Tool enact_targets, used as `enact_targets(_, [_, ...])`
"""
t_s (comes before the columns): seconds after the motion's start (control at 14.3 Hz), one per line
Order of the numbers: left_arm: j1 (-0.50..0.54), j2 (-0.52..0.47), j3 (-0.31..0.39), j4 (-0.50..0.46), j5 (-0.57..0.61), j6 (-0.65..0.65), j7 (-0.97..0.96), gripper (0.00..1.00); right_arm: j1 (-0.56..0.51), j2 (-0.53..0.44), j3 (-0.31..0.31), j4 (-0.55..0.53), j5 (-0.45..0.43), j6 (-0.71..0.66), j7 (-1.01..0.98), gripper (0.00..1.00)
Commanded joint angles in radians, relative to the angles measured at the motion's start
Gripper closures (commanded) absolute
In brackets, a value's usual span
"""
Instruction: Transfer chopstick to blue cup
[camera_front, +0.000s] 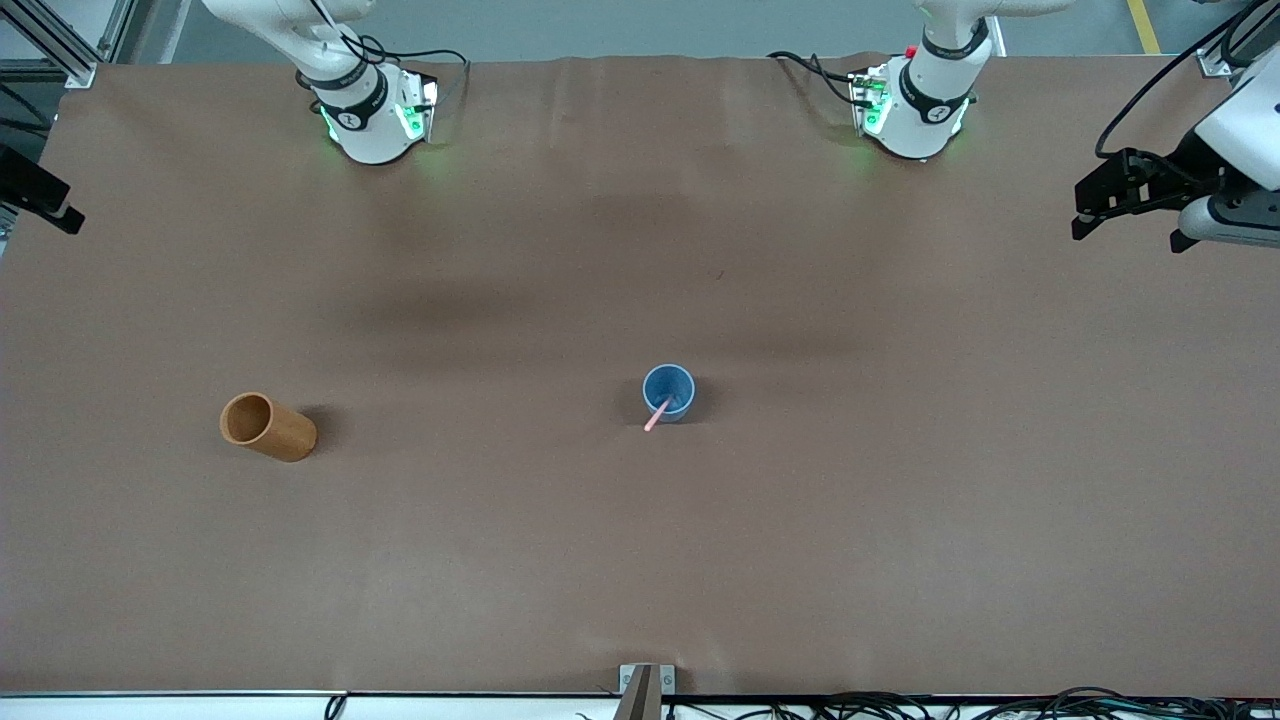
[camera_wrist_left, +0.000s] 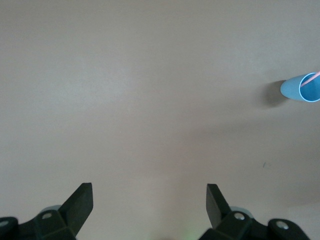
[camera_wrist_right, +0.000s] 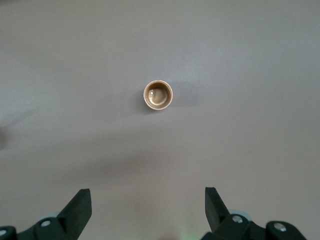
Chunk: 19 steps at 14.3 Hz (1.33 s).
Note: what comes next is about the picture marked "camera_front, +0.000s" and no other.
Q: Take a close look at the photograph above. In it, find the blue cup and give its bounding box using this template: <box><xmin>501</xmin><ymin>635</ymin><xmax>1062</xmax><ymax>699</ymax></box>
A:
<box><xmin>642</xmin><ymin>364</ymin><xmax>696</xmax><ymax>424</ymax></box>

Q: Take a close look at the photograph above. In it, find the grey left arm base box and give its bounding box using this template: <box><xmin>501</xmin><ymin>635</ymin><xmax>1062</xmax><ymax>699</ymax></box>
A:
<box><xmin>850</xmin><ymin>68</ymin><xmax>893</xmax><ymax>138</ymax></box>

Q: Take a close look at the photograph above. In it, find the grey right arm base box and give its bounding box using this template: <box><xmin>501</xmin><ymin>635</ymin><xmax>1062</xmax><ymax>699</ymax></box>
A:
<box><xmin>395</xmin><ymin>75</ymin><xmax>439</xmax><ymax>143</ymax></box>

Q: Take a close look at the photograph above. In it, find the brown wooden cup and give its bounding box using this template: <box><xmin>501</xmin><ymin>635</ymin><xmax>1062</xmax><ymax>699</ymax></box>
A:
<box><xmin>220</xmin><ymin>391</ymin><xmax>318</xmax><ymax>463</ymax></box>

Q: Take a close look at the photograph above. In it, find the brown table mat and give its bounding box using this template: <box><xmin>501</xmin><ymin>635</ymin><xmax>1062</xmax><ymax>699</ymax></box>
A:
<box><xmin>0</xmin><ymin>52</ymin><xmax>1280</xmax><ymax>698</ymax></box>

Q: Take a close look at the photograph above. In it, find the black left arm base cable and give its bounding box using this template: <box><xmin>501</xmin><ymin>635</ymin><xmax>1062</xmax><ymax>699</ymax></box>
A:
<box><xmin>768</xmin><ymin>50</ymin><xmax>869</xmax><ymax>106</ymax></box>

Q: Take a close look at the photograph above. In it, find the black arm base cable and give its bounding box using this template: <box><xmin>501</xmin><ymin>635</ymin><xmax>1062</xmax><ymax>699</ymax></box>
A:
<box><xmin>768</xmin><ymin>50</ymin><xmax>869</xmax><ymax>106</ymax></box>
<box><xmin>300</xmin><ymin>0</ymin><xmax>471</xmax><ymax>101</ymax></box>

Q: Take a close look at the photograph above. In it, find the black right arm base cable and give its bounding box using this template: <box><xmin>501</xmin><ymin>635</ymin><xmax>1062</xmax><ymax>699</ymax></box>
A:
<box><xmin>300</xmin><ymin>0</ymin><xmax>471</xmax><ymax>101</ymax></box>

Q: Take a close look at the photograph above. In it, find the black cable bundle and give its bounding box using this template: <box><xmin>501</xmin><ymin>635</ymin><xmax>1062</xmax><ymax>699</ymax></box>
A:
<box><xmin>575</xmin><ymin>686</ymin><xmax>1280</xmax><ymax>720</ymax></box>

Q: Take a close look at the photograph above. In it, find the grey metal bracket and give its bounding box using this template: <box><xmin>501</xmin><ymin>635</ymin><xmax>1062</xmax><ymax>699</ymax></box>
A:
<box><xmin>619</xmin><ymin>664</ymin><xmax>677</xmax><ymax>698</ymax></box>

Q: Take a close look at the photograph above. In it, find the brown camera mount bar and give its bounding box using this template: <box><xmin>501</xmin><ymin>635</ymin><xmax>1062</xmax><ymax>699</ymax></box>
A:
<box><xmin>613</xmin><ymin>667</ymin><xmax>663</xmax><ymax>720</ymax></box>

